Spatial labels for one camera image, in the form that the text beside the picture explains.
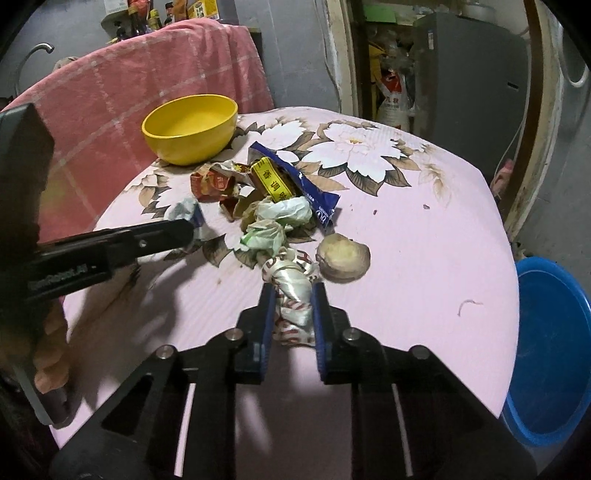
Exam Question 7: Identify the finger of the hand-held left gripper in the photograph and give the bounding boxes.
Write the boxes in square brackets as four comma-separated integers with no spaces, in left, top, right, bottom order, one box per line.
[104,218,195,269]

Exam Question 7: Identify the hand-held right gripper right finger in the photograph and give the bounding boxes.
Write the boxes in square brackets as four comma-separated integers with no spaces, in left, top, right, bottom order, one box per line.
[310,281,539,480]

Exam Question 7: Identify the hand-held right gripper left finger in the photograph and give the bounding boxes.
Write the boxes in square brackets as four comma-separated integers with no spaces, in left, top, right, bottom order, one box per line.
[48,282,278,480]

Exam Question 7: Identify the blue and white wrapper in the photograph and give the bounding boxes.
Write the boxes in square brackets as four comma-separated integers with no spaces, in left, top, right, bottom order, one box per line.
[164,198,208,241]

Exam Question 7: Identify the white shiny red-print wrapper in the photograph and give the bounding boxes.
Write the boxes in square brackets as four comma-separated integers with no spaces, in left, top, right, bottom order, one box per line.
[261,247,322,347]

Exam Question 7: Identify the tan round food scrap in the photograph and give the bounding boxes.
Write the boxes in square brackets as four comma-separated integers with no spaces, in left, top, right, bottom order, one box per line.
[316,233,371,283]

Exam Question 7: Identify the red wrapper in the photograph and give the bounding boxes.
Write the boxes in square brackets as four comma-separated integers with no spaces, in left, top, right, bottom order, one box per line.
[191,162,241,204]

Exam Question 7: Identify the green and white wrapper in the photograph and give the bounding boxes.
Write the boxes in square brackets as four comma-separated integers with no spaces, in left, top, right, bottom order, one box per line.
[238,220,289,259]
[253,196,315,229]

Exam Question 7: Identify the brown wrapper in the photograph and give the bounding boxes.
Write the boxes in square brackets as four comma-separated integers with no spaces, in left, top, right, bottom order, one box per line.
[218,182,266,232]

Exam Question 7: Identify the yellow labelled packet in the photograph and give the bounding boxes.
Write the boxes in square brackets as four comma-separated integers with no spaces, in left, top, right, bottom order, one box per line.
[249,157,296,204]

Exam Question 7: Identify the blue snack wrapper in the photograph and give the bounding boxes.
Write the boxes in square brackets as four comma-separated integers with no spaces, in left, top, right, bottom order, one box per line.
[249,141,341,232]

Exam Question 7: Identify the blue plastic basin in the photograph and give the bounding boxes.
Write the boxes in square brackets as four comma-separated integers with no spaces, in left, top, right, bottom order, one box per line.
[501,257,591,446]

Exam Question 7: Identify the person's left hand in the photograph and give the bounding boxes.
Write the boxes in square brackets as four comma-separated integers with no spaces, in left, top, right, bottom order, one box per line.
[34,300,71,394]

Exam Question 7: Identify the yellow bowl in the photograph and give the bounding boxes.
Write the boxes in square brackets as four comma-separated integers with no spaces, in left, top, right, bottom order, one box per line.
[141,94,239,167]

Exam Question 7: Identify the metal faucet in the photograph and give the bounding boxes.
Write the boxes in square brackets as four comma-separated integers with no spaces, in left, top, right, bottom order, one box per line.
[14,43,55,93]

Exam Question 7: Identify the pink checked cloth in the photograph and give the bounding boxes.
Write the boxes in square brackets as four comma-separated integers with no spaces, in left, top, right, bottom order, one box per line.
[2,18,275,245]

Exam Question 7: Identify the row of condiment bottles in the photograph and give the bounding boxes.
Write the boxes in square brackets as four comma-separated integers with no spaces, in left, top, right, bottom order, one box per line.
[113,0,220,40]

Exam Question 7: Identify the white and red sack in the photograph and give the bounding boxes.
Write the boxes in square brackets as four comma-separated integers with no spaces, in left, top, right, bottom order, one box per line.
[376,69,416,132]

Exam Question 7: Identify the grey appliance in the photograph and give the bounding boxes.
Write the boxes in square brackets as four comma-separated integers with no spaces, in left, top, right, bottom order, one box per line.
[413,11,529,176]

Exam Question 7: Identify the green box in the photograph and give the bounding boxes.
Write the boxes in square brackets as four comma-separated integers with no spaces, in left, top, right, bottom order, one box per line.
[362,2,398,26]

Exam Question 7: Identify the white hose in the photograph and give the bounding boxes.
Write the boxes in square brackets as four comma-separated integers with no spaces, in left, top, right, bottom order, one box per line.
[561,28,591,88]

